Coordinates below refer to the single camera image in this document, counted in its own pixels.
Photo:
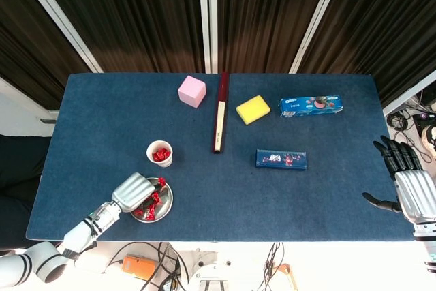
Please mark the beige round object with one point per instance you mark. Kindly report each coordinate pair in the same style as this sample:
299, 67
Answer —
430, 137

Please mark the silver metal plate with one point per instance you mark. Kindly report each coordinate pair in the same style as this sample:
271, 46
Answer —
165, 206

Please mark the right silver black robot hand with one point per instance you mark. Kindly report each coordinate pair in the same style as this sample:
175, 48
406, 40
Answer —
415, 195

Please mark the blue Oreo cookie box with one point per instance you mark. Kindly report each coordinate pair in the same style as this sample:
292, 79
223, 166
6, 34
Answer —
311, 106

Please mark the tan wooden piece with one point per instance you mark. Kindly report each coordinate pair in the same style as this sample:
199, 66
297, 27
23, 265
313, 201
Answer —
289, 275

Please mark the white frame post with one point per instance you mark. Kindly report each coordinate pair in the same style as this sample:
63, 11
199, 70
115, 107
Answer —
204, 15
317, 15
213, 15
57, 15
408, 96

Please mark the dark fabric object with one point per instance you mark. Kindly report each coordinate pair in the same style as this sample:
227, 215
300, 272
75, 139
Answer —
20, 175

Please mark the blue table cloth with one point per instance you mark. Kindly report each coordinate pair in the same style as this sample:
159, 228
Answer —
306, 195

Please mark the white paper cup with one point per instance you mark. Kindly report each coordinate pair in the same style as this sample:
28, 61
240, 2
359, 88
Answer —
167, 163

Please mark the long dark red box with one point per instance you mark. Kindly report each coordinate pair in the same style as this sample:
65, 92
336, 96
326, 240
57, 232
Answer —
223, 86

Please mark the orange device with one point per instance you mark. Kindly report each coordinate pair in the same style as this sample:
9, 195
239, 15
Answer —
136, 265

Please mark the yellow sponge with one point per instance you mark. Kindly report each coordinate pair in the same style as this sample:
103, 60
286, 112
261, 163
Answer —
253, 109

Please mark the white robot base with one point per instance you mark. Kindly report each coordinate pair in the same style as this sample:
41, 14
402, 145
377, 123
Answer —
209, 270

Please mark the dark brown curtain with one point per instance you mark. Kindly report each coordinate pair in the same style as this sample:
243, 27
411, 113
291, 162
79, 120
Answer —
385, 32
265, 15
136, 15
27, 49

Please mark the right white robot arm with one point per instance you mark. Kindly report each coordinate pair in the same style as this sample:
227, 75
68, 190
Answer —
425, 240

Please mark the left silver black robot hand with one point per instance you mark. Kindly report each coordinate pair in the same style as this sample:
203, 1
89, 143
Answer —
133, 192

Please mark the dark blue pencil case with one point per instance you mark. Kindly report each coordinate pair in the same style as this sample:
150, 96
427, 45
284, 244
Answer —
281, 159

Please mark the black device with purple dot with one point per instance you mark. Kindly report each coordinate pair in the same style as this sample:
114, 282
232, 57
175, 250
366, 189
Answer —
424, 117

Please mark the grey metal bracket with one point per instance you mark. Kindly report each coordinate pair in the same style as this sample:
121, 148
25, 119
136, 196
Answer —
47, 121

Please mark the white bar with writing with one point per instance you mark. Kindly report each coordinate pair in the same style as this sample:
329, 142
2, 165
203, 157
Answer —
220, 124

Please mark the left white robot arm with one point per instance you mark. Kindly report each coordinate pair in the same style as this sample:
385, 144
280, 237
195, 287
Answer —
78, 236

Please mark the pink foam cube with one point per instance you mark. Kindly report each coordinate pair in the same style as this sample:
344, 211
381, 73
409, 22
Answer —
191, 91

